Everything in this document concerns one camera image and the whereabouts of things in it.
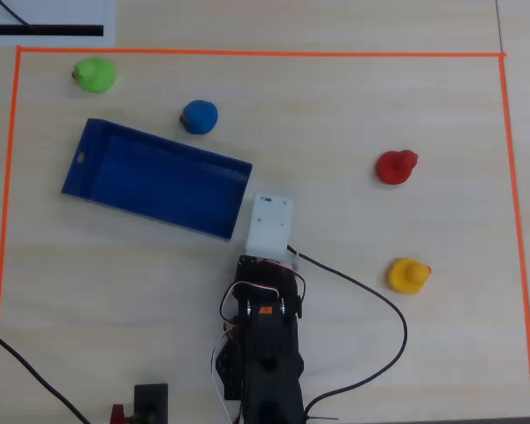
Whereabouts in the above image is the thick black cable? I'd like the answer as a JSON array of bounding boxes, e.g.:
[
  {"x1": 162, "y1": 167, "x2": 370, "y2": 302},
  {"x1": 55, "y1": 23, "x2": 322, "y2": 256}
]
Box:
[{"x1": 0, "y1": 324, "x2": 92, "y2": 424}]

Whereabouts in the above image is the black camera cable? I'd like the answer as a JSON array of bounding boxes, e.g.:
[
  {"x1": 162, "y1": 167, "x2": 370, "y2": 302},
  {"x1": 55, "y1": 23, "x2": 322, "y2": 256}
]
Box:
[{"x1": 286, "y1": 245, "x2": 409, "y2": 419}]

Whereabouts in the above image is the black tape strip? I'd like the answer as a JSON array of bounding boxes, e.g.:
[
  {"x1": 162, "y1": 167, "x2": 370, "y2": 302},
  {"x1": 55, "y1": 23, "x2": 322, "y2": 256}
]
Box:
[{"x1": 0, "y1": 25, "x2": 105, "y2": 37}]

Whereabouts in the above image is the orange tape strip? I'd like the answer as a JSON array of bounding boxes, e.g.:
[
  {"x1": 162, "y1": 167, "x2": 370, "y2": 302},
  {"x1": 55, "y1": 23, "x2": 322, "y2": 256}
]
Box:
[
  {"x1": 0, "y1": 45, "x2": 23, "y2": 424},
  {"x1": 16, "y1": 45, "x2": 508, "y2": 59},
  {"x1": 498, "y1": 54, "x2": 530, "y2": 418}
]

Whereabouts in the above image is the blue plastic box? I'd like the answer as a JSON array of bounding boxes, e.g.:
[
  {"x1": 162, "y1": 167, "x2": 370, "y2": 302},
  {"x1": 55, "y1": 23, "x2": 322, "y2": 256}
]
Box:
[{"x1": 60, "y1": 117, "x2": 254, "y2": 242}]

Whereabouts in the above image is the yellow rubber duck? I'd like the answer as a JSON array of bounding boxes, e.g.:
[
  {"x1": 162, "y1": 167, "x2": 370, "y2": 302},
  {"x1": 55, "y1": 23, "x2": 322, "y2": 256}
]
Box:
[{"x1": 387, "y1": 257, "x2": 433, "y2": 295}]

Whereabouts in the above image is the red rubber duck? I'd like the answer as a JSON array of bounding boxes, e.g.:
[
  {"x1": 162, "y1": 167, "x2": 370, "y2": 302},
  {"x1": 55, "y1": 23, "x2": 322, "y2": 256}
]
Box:
[{"x1": 375, "y1": 149, "x2": 420, "y2": 186}]

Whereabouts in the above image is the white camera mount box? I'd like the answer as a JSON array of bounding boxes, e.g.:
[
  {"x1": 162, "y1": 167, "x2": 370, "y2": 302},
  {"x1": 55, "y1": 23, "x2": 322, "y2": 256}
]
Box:
[{"x1": 244, "y1": 192, "x2": 299, "y2": 271}]

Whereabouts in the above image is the white paper sheet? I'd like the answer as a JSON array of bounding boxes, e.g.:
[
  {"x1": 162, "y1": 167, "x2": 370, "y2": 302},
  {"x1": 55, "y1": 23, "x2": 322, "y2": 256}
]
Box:
[{"x1": 0, "y1": 0, "x2": 117, "y2": 48}]

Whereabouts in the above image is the blue rubber duck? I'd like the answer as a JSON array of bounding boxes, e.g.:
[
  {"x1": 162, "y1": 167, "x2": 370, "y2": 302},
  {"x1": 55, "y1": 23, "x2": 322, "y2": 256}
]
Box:
[{"x1": 178, "y1": 99, "x2": 219, "y2": 135}]

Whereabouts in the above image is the green rubber duck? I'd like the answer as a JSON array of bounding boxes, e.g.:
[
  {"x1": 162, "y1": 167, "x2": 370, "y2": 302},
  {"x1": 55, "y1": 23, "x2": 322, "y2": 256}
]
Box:
[{"x1": 72, "y1": 57, "x2": 117, "y2": 95}]

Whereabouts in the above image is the small black box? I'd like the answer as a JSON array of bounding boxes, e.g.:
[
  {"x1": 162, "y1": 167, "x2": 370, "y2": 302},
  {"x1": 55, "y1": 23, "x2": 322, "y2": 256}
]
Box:
[{"x1": 132, "y1": 382, "x2": 170, "y2": 424}]

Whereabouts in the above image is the thin black cable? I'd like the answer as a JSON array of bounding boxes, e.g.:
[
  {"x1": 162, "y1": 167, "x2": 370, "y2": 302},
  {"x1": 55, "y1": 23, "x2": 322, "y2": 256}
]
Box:
[{"x1": 0, "y1": 0, "x2": 34, "y2": 27}]

